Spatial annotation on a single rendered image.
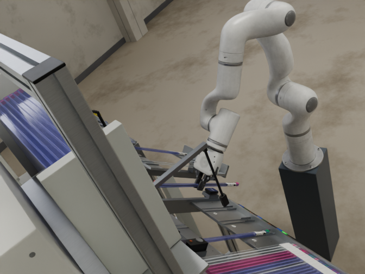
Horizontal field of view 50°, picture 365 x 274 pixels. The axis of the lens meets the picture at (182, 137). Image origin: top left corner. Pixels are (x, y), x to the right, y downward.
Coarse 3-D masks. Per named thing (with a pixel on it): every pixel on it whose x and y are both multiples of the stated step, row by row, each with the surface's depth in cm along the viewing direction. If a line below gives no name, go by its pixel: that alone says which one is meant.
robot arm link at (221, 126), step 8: (224, 112) 150; (232, 112) 150; (216, 120) 152; (224, 120) 150; (232, 120) 150; (208, 128) 156; (216, 128) 151; (224, 128) 150; (232, 128) 151; (216, 136) 151; (224, 136) 150; (224, 144) 151
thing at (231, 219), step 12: (192, 204) 168; (204, 204) 170; (216, 204) 174; (216, 216) 160; (228, 216) 164; (240, 216) 167; (228, 228) 152; (240, 228) 154; (252, 228) 158; (264, 228) 161; (252, 240) 146; (264, 240) 149; (276, 240) 152
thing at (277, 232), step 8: (240, 208) 172; (248, 216) 169; (256, 216) 166; (264, 224) 162; (272, 232) 159; (280, 232) 156; (288, 240) 153; (304, 248) 147; (320, 256) 143; (328, 264) 140; (344, 272) 135
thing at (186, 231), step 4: (168, 212) 151; (172, 216) 148; (176, 220) 146; (176, 224) 142; (180, 224) 143; (184, 224) 144; (180, 228) 140; (184, 228) 141; (188, 228) 142; (180, 232) 137; (184, 232) 138; (188, 232) 139; (192, 232) 139; (184, 236) 134; (188, 236) 135; (192, 236) 136; (196, 236) 137; (208, 244) 133; (208, 248) 130; (212, 248) 131; (208, 252) 128; (212, 252) 128; (216, 252) 129; (204, 256) 124; (208, 256) 125; (204, 272) 115
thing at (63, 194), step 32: (0, 64) 53; (32, 64) 48; (0, 96) 109; (32, 96) 48; (0, 128) 112; (64, 160) 63; (128, 160) 70; (32, 192) 116; (64, 192) 64; (96, 192) 68; (64, 224) 101; (96, 224) 70; (160, 224) 80; (96, 256) 89; (128, 256) 77; (192, 256) 80
